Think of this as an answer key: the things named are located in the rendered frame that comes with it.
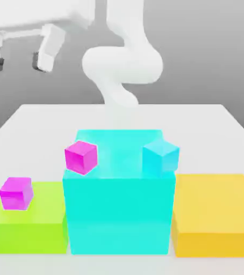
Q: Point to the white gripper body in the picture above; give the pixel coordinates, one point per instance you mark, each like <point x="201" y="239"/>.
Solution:
<point x="38" y="12"/>

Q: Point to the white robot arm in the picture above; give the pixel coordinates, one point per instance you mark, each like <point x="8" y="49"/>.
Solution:
<point x="124" y="64"/>

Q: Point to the small magenta cube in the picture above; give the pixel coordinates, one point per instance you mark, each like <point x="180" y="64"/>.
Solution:
<point x="16" y="193"/>
<point x="81" y="158"/>

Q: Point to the small light blue cube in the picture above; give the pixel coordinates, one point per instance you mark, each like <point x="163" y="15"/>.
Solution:
<point x="160" y="158"/>

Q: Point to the large cyan box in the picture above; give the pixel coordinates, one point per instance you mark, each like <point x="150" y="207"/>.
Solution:
<point x="118" y="210"/>

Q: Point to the large green box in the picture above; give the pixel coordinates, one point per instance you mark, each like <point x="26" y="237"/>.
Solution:
<point x="33" y="225"/>

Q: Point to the large yellow box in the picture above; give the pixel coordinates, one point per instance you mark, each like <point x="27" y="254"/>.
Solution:
<point x="216" y="214"/>

